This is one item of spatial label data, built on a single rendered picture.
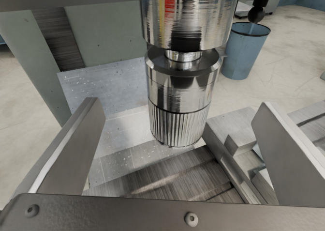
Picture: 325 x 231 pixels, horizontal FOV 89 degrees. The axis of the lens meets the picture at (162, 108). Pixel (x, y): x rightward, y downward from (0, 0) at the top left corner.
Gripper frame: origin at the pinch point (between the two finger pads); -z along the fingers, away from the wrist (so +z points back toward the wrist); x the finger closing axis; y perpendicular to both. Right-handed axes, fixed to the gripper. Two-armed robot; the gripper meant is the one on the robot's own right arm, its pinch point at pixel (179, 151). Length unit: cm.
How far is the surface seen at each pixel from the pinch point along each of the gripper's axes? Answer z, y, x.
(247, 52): -194, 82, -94
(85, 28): -36.1, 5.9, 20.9
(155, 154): -22.5, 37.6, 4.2
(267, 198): -6.2, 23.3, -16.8
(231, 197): -8.9, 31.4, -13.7
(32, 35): -31.4, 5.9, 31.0
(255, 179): -9.1, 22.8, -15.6
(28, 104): -134, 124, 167
